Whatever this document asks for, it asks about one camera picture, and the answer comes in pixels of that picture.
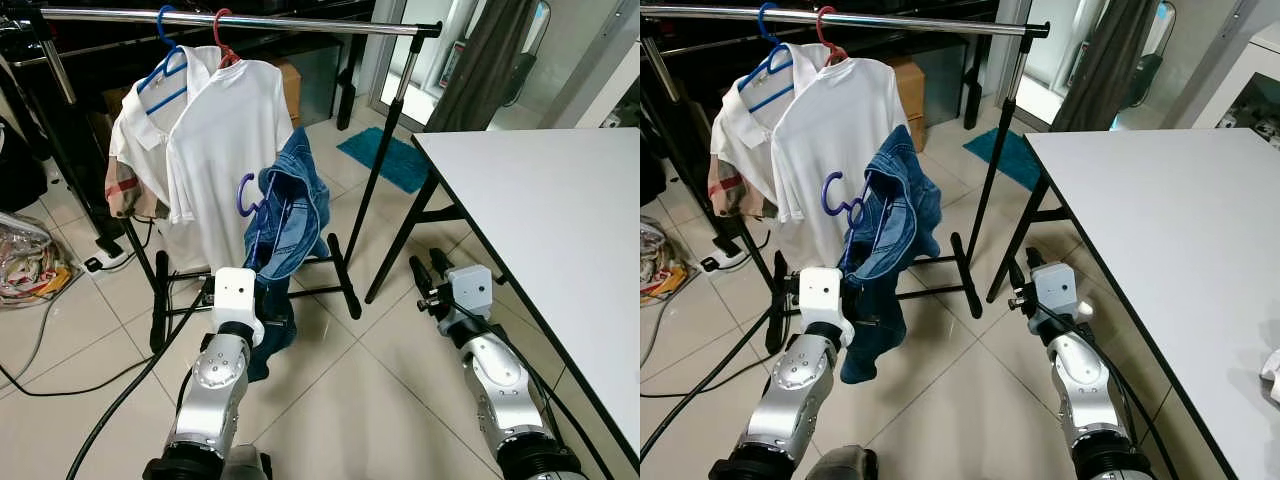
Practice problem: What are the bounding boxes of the blue denim shorts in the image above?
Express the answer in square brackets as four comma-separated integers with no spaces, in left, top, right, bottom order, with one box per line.
[838,124,944,387]
[242,126,332,385]

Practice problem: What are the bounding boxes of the purple plastic hanger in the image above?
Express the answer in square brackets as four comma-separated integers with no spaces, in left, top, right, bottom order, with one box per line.
[821,170,869,269]
[235,172,276,263]

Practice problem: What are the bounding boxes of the blue plastic hanger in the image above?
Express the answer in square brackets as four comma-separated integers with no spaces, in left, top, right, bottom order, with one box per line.
[136,5,193,114]
[737,2,798,113]

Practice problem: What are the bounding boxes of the pink plastic hanger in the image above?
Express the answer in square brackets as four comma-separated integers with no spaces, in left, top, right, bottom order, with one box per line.
[814,5,850,67]
[211,8,244,70]

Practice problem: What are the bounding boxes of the teal floor mat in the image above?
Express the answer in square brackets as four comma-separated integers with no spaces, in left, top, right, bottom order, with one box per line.
[336,127,432,195]
[962,127,1047,192]

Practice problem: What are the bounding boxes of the white table with black legs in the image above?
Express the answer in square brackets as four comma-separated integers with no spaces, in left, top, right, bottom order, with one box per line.
[985,126,1280,480]
[364,126,641,473]

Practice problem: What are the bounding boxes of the plain white shirt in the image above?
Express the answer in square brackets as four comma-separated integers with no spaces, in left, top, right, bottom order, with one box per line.
[164,59,297,273]
[770,56,899,271]

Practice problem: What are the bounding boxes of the white polo shirt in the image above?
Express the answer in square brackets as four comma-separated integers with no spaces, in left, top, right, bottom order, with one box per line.
[707,43,833,223]
[105,45,223,223]

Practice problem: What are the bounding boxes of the dark grey curtain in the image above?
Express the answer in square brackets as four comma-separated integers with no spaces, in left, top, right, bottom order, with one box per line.
[425,0,547,132]
[1050,0,1167,132]

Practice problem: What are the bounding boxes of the clear plastic bag of clothes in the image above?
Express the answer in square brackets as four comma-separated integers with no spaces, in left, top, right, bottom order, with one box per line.
[640,220,693,307]
[0,212,74,307]

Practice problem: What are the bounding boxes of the black bag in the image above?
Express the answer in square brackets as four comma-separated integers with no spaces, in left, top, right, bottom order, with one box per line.
[0,118,49,214]
[640,130,669,208]

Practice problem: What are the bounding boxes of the chrome and black clothes rack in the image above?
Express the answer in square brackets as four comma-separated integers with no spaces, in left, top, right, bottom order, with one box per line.
[0,5,444,353]
[640,3,1051,353]

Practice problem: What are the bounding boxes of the black desk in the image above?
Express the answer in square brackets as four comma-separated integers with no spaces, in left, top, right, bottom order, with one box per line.
[0,0,386,131]
[640,0,1001,131]

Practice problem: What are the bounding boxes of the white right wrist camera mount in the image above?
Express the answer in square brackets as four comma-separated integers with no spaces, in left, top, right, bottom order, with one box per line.
[447,262,495,321]
[1030,261,1082,321]

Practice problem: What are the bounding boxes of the black floor cable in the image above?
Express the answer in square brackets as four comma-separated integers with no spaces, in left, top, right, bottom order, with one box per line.
[0,355,156,403]

